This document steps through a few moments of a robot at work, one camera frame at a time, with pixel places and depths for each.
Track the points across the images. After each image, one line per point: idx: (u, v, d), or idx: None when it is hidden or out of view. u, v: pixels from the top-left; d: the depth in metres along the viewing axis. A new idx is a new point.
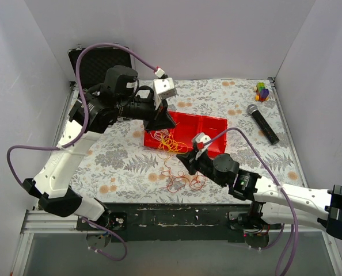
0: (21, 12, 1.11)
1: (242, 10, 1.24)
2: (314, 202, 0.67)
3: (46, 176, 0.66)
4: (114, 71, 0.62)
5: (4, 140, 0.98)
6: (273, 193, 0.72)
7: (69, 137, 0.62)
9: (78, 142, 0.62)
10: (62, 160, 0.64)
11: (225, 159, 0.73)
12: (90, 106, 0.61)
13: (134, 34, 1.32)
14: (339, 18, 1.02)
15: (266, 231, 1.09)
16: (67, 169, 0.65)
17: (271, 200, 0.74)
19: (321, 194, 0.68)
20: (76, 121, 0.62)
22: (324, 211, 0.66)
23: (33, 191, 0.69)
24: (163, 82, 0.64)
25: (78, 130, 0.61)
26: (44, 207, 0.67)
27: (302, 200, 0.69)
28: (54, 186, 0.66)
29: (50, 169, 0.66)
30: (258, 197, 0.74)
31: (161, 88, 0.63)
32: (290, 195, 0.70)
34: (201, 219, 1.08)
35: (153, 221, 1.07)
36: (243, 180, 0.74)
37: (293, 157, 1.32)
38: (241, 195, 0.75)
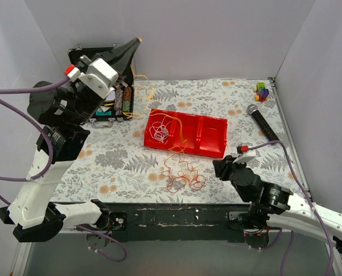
0: (20, 12, 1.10)
1: (242, 10, 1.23)
2: None
3: (19, 207, 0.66)
4: (33, 104, 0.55)
5: (3, 141, 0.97)
6: (305, 213, 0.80)
7: (38, 168, 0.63)
9: (48, 172, 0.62)
10: (34, 190, 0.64)
11: (244, 173, 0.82)
12: (56, 134, 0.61)
13: (134, 34, 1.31)
14: (340, 18, 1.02)
15: (266, 231, 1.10)
16: (40, 199, 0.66)
17: (299, 217, 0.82)
19: None
20: (44, 150, 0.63)
22: None
23: (8, 221, 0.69)
24: (91, 80, 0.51)
25: (45, 160, 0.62)
26: (18, 238, 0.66)
27: (334, 223, 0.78)
28: (27, 217, 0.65)
29: (23, 200, 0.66)
30: (288, 213, 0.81)
31: (101, 89, 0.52)
32: (323, 218, 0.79)
34: (201, 219, 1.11)
35: (153, 221, 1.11)
36: (274, 195, 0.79)
37: (293, 157, 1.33)
38: (270, 209, 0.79)
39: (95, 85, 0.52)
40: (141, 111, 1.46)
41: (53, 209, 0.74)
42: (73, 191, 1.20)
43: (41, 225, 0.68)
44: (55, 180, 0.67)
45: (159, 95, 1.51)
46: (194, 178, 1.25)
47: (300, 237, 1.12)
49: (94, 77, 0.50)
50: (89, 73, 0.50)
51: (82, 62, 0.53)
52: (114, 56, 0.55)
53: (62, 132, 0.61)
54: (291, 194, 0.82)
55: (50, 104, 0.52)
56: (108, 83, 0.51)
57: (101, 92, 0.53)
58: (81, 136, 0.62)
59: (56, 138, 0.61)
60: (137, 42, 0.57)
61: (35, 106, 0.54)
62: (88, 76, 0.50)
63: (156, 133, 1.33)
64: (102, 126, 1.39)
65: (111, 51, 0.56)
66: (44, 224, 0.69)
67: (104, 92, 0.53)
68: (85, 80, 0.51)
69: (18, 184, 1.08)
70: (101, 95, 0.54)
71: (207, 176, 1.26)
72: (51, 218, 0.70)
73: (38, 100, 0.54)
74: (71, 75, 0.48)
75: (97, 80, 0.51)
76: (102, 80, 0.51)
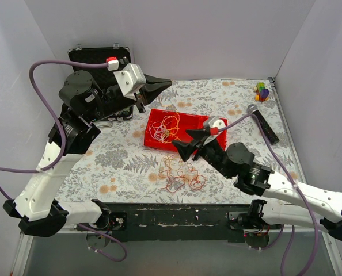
0: (21, 12, 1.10)
1: (242, 10, 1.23)
2: (330, 204, 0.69)
3: (27, 199, 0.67)
4: (67, 88, 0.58)
5: (3, 141, 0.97)
6: (287, 191, 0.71)
7: (48, 159, 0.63)
9: (57, 165, 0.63)
10: (42, 182, 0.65)
11: (238, 149, 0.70)
12: (69, 127, 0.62)
13: (134, 34, 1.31)
14: (340, 19, 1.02)
15: (266, 231, 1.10)
16: (47, 192, 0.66)
17: (281, 198, 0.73)
19: (337, 198, 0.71)
20: (56, 142, 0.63)
22: (340, 215, 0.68)
23: (14, 214, 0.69)
24: (124, 76, 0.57)
25: (56, 153, 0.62)
26: (24, 230, 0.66)
27: (318, 201, 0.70)
28: (34, 209, 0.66)
29: (30, 192, 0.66)
30: (269, 193, 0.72)
31: (127, 84, 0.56)
32: (307, 196, 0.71)
34: (201, 219, 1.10)
35: (153, 221, 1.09)
36: (254, 173, 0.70)
37: (293, 157, 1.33)
38: (250, 190, 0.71)
39: (123, 82, 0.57)
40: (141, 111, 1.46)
41: (57, 205, 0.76)
42: (73, 191, 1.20)
43: (46, 218, 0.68)
44: (64, 173, 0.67)
45: (159, 95, 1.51)
46: (194, 178, 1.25)
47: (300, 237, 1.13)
49: (126, 73, 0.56)
50: (125, 71, 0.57)
51: (124, 61, 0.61)
52: (151, 79, 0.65)
53: (75, 125, 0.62)
54: (272, 172, 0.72)
55: (87, 88, 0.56)
56: (134, 80, 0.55)
57: (124, 89, 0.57)
58: (93, 132, 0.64)
59: (68, 130, 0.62)
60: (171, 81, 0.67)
61: (68, 89, 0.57)
62: (122, 72, 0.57)
63: (156, 133, 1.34)
64: (102, 126, 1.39)
65: (147, 76, 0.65)
66: (48, 218, 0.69)
67: (128, 88, 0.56)
68: (120, 77, 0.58)
69: (18, 184, 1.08)
70: (122, 93, 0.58)
71: (207, 176, 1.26)
72: (54, 214, 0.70)
73: (73, 85, 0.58)
74: (111, 62, 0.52)
75: (127, 76, 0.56)
76: (131, 76, 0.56)
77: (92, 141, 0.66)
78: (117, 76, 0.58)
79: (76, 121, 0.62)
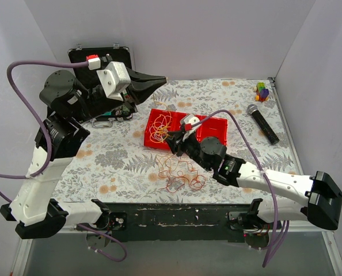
0: (21, 12, 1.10)
1: (242, 10, 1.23)
2: (295, 187, 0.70)
3: (21, 204, 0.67)
4: (49, 88, 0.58)
5: (3, 141, 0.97)
6: (256, 178, 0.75)
7: (37, 164, 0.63)
9: (46, 170, 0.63)
10: (34, 187, 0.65)
11: (212, 142, 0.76)
12: (53, 130, 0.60)
13: (134, 34, 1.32)
14: (340, 18, 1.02)
15: (266, 231, 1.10)
16: (40, 196, 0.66)
17: (255, 186, 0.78)
19: (303, 180, 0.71)
20: (42, 147, 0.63)
22: (304, 196, 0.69)
23: (11, 217, 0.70)
24: (106, 76, 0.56)
25: (44, 158, 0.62)
26: (21, 234, 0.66)
27: (283, 185, 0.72)
28: (29, 214, 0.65)
29: (24, 198, 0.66)
30: (242, 182, 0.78)
31: (110, 84, 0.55)
32: (273, 180, 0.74)
34: (201, 219, 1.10)
35: (153, 221, 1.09)
36: (227, 165, 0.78)
37: (294, 157, 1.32)
38: (224, 179, 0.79)
39: (107, 81, 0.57)
40: (140, 111, 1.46)
41: (56, 206, 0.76)
42: (73, 191, 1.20)
43: (44, 221, 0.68)
44: (55, 176, 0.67)
45: (159, 95, 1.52)
46: (194, 178, 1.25)
47: (300, 237, 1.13)
49: (109, 72, 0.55)
50: (106, 70, 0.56)
51: (106, 59, 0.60)
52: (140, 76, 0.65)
53: (61, 128, 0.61)
54: (244, 163, 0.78)
55: (68, 90, 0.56)
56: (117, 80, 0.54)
57: (107, 89, 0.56)
58: (82, 134, 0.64)
59: (53, 133, 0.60)
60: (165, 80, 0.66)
61: (50, 91, 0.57)
62: (105, 72, 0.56)
63: (156, 133, 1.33)
64: (102, 126, 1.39)
65: (139, 75, 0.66)
66: (47, 220, 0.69)
67: (111, 88, 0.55)
68: (103, 76, 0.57)
69: (18, 183, 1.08)
70: (106, 94, 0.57)
71: (207, 176, 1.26)
72: (54, 214, 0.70)
73: (56, 85, 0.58)
74: (91, 61, 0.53)
75: (110, 76, 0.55)
76: (113, 76, 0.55)
77: (81, 144, 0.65)
78: (101, 76, 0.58)
79: (62, 123, 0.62)
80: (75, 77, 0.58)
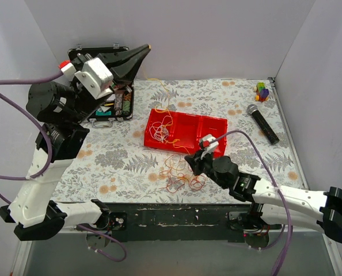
0: (21, 12, 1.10)
1: (242, 10, 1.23)
2: (309, 203, 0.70)
3: (20, 206, 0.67)
4: (33, 102, 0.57)
5: (3, 141, 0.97)
6: (270, 194, 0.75)
7: (37, 166, 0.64)
9: (46, 171, 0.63)
10: (33, 188, 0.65)
11: (224, 161, 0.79)
12: (55, 133, 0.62)
13: (134, 34, 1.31)
14: (341, 18, 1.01)
15: (266, 231, 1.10)
16: (40, 198, 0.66)
17: (269, 200, 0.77)
19: (318, 196, 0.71)
20: (42, 149, 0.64)
22: (318, 211, 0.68)
23: (9, 220, 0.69)
24: (86, 79, 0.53)
25: (44, 158, 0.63)
26: (19, 237, 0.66)
27: (298, 200, 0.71)
28: (28, 215, 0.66)
29: (23, 199, 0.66)
30: (255, 198, 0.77)
31: (94, 86, 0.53)
32: (286, 196, 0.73)
34: (201, 219, 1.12)
35: (153, 221, 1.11)
36: (243, 183, 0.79)
37: (293, 157, 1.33)
38: (242, 197, 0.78)
39: (88, 84, 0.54)
40: (140, 111, 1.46)
41: (54, 207, 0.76)
42: (73, 191, 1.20)
43: (42, 223, 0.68)
44: (56, 177, 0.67)
45: (159, 95, 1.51)
46: (194, 178, 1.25)
47: (300, 236, 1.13)
49: (87, 75, 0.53)
50: (83, 72, 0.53)
51: (79, 60, 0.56)
52: (119, 58, 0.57)
53: (61, 131, 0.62)
54: (259, 179, 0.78)
55: (50, 102, 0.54)
56: (100, 82, 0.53)
57: (93, 92, 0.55)
58: (80, 134, 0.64)
59: (54, 135, 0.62)
60: (145, 50, 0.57)
61: (34, 102, 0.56)
62: (82, 74, 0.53)
63: (156, 133, 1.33)
64: (102, 126, 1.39)
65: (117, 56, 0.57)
66: (46, 222, 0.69)
67: (97, 91, 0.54)
68: (82, 79, 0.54)
69: (18, 184, 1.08)
70: (94, 96, 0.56)
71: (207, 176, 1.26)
72: (52, 217, 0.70)
73: (38, 96, 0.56)
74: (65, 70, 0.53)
75: (90, 78, 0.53)
76: (94, 78, 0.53)
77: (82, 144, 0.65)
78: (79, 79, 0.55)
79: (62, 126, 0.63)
80: (54, 84, 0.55)
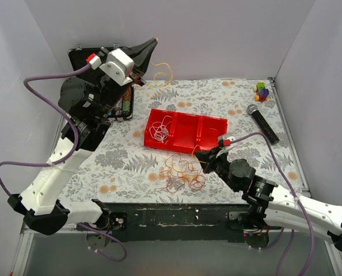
0: (21, 13, 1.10)
1: (242, 10, 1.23)
2: (330, 217, 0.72)
3: (34, 192, 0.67)
4: (63, 98, 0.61)
5: (3, 140, 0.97)
6: (289, 203, 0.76)
7: (60, 154, 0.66)
9: (69, 159, 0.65)
10: (52, 176, 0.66)
11: (242, 165, 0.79)
12: (82, 125, 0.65)
13: (134, 34, 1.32)
14: (341, 18, 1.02)
15: (266, 231, 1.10)
16: (56, 186, 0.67)
17: (285, 209, 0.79)
19: (338, 211, 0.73)
20: (68, 137, 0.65)
22: (339, 227, 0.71)
23: (18, 209, 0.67)
24: (111, 67, 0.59)
25: (69, 148, 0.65)
26: (28, 224, 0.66)
27: (318, 214, 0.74)
28: (41, 203, 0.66)
29: (39, 186, 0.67)
30: (272, 205, 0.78)
31: (118, 72, 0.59)
32: (307, 208, 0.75)
34: (201, 218, 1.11)
35: (153, 221, 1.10)
36: (258, 187, 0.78)
37: (293, 157, 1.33)
38: (255, 202, 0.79)
39: (113, 72, 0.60)
40: (140, 111, 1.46)
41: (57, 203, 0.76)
42: (73, 191, 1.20)
43: (50, 214, 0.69)
44: (73, 169, 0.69)
45: (159, 95, 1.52)
46: (194, 178, 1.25)
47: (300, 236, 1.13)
49: (111, 64, 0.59)
50: (108, 62, 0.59)
51: (102, 53, 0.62)
52: (133, 51, 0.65)
53: (88, 123, 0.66)
54: (276, 186, 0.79)
55: (81, 97, 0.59)
56: (124, 69, 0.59)
57: (118, 79, 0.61)
58: (103, 127, 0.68)
59: (81, 127, 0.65)
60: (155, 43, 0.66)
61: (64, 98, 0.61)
62: (106, 64, 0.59)
63: (156, 133, 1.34)
64: None
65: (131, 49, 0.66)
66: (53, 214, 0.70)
67: (121, 78, 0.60)
68: (106, 69, 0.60)
69: (18, 184, 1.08)
70: (118, 82, 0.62)
71: (207, 176, 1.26)
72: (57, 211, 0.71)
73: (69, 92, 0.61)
74: (92, 61, 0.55)
75: (114, 66, 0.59)
76: (118, 66, 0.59)
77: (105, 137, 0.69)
78: (104, 70, 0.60)
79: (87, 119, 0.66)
80: (84, 83, 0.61)
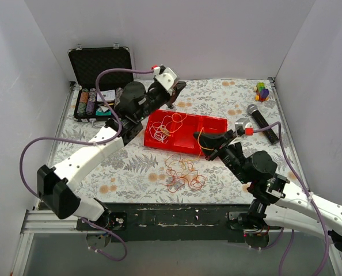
0: (21, 13, 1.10)
1: (242, 10, 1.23)
2: None
3: (69, 164, 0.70)
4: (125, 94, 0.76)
5: (3, 140, 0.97)
6: (301, 202, 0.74)
7: (102, 137, 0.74)
9: (110, 143, 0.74)
10: (92, 154, 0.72)
11: (262, 158, 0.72)
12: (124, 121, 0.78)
13: (134, 34, 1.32)
14: (341, 18, 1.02)
15: (266, 231, 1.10)
16: (90, 164, 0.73)
17: (294, 207, 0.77)
19: None
20: (110, 127, 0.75)
22: None
23: (47, 179, 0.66)
24: (164, 75, 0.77)
25: (111, 134, 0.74)
26: (58, 192, 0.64)
27: (331, 215, 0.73)
28: (75, 175, 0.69)
29: (77, 158, 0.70)
30: (282, 202, 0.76)
31: (168, 79, 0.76)
32: (320, 208, 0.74)
34: (202, 219, 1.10)
35: (153, 221, 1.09)
36: (269, 182, 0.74)
37: (293, 157, 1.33)
38: (265, 198, 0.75)
39: (164, 80, 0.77)
40: None
41: None
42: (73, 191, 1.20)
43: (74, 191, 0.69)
44: (105, 156, 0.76)
45: None
46: (194, 178, 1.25)
47: (300, 236, 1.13)
49: (167, 73, 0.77)
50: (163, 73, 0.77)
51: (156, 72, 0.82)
52: None
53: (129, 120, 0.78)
54: (288, 182, 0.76)
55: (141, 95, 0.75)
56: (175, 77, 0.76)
57: (167, 84, 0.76)
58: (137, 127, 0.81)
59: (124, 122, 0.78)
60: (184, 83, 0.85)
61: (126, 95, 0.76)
62: (163, 75, 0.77)
63: (156, 133, 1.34)
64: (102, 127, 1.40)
65: None
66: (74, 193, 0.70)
67: (168, 84, 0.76)
68: (160, 79, 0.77)
69: (18, 184, 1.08)
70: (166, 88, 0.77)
71: (207, 176, 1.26)
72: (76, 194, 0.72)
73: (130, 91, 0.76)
74: (155, 68, 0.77)
75: (168, 75, 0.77)
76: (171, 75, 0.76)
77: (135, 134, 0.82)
78: (159, 79, 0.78)
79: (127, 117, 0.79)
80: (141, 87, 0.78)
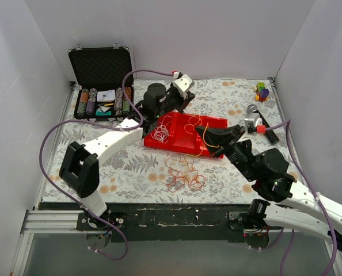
0: (21, 13, 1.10)
1: (242, 10, 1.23)
2: None
3: (99, 144, 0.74)
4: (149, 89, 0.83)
5: (3, 141, 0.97)
6: (308, 202, 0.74)
7: (126, 126, 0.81)
9: (134, 131, 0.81)
10: (119, 137, 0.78)
11: (274, 156, 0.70)
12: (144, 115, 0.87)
13: (134, 34, 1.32)
14: (341, 18, 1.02)
15: (266, 231, 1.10)
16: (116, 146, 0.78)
17: (299, 207, 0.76)
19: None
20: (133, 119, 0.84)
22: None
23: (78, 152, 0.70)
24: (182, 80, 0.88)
25: (135, 125, 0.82)
26: (90, 164, 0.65)
27: (337, 217, 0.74)
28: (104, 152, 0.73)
29: (106, 139, 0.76)
30: (289, 202, 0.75)
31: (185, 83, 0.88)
32: (327, 209, 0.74)
34: (202, 219, 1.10)
35: (153, 221, 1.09)
36: (276, 181, 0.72)
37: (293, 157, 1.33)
38: (270, 196, 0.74)
39: (182, 83, 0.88)
40: None
41: None
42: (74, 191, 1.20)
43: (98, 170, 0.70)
44: (125, 142, 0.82)
45: None
46: (194, 178, 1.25)
47: (300, 236, 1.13)
49: (185, 78, 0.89)
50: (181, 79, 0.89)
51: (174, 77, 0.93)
52: None
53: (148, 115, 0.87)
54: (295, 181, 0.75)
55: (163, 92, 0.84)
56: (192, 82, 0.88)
57: (183, 87, 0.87)
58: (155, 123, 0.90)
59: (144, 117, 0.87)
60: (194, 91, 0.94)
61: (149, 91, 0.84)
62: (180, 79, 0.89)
63: (156, 133, 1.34)
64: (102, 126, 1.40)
65: None
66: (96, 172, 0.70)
67: (185, 87, 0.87)
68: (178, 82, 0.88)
69: (18, 184, 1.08)
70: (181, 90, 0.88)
71: (207, 176, 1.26)
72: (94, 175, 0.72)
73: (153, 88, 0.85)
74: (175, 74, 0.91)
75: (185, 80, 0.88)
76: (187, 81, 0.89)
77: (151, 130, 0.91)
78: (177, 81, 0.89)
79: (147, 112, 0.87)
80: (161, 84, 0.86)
